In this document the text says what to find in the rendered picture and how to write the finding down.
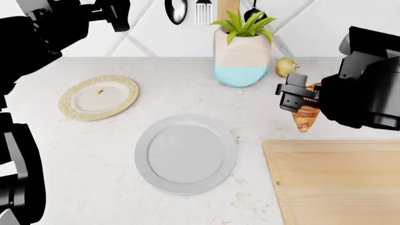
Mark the light wooden cutting board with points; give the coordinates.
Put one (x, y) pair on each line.
(340, 182)

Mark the plain grey plate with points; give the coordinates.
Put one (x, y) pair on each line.
(186, 154)

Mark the yellowish potato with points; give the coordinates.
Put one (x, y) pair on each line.
(284, 66)

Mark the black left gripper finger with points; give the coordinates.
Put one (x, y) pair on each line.
(118, 16)

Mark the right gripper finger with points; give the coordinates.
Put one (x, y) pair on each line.
(292, 102)
(295, 87)

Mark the black hanging spoon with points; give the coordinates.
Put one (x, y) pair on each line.
(176, 11)

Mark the small yellow pastry piece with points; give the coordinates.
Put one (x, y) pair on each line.
(99, 92)

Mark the green leafy plant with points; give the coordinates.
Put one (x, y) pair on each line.
(247, 27)

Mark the golden brown croissant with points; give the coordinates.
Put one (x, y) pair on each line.
(305, 118)

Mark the white slotted spatula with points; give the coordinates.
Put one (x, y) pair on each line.
(203, 12)

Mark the beige and blue vase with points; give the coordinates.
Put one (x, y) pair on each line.
(240, 63)

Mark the black hanging ladle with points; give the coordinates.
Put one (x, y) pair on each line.
(253, 12)

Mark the gold rimmed white plate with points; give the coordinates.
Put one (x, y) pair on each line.
(103, 110)

